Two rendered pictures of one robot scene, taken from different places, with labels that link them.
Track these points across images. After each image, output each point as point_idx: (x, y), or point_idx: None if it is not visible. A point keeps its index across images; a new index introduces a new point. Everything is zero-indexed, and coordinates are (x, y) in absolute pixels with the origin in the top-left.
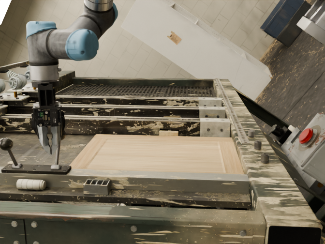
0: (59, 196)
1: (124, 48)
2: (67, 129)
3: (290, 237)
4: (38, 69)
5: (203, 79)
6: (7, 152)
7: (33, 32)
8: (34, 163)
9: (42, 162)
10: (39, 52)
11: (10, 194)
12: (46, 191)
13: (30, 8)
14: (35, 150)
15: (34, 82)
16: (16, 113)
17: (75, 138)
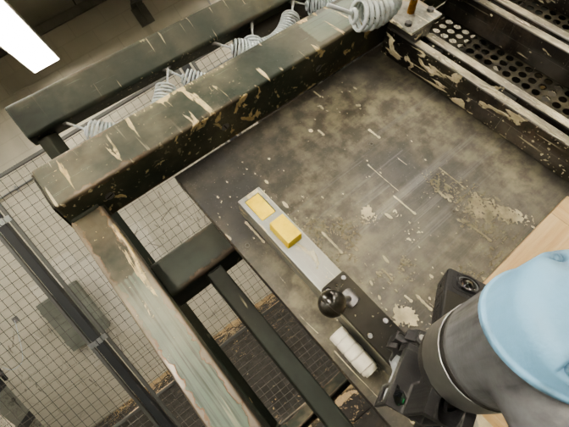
0: (382, 418)
1: None
2: (520, 139)
3: None
4: (455, 393)
5: None
6: (379, 163)
7: (516, 372)
8: (399, 244)
9: (415, 248)
10: (489, 395)
11: (317, 341)
12: (367, 385)
13: None
14: (425, 186)
15: (424, 369)
16: (457, 8)
17: (519, 175)
